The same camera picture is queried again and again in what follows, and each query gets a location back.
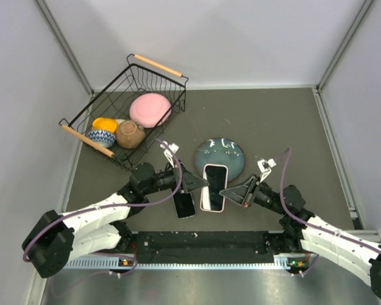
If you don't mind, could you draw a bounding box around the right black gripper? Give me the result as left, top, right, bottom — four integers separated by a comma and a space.
220, 173, 288, 215

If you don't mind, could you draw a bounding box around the blue patterned bowl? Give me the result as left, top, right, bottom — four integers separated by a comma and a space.
87, 130, 116, 148

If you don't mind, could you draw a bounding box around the purple cable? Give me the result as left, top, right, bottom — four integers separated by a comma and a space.
22, 138, 184, 263
268, 146, 381, 261

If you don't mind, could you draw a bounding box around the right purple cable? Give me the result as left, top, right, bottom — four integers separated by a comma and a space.
268, 146, 381, 261

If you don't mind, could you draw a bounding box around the pink plate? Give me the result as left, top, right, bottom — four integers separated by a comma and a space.
130, 93, 171, 128

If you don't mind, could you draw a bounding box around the brown ceramic bowl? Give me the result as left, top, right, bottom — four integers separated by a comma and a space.
116, 120, 145, 149

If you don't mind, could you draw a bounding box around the black phone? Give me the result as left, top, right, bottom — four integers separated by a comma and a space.
204, 165, 227, 211

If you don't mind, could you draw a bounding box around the yellow bowl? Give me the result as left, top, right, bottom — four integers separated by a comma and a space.
91, 117, 118, 133

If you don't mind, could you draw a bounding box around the blue phone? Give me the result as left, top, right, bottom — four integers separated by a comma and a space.
171, 190, 197, 220

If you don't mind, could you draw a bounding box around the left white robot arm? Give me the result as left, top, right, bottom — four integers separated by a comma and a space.
22, 163, 208, 278

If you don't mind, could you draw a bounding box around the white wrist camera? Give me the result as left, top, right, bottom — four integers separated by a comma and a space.
257, 158, 276, 183
160, 141, 179, 168

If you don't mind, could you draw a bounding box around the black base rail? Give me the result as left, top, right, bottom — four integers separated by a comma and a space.
131, 231, 290, 264

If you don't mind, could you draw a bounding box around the clear phone case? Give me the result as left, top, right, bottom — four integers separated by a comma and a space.
171, 190, 197, 220

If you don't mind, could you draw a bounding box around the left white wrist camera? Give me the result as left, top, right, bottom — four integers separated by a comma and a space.
160, 141, 179, 168

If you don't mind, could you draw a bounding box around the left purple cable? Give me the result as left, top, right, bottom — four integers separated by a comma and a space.
22, 138, 184, 263

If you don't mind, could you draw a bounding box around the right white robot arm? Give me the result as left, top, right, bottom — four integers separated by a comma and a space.
220, 175, 381, 299

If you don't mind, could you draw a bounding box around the blue ceramic plate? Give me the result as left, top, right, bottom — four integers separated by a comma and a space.
194, 138, 245, 181

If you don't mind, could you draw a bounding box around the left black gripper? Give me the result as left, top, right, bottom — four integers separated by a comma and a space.
143, 159, 209, 195

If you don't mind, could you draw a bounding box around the black wire basket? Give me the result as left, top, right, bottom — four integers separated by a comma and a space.
59, 54, 189, 171

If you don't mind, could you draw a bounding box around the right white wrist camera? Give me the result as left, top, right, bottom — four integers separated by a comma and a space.
257, 158, 276, 183

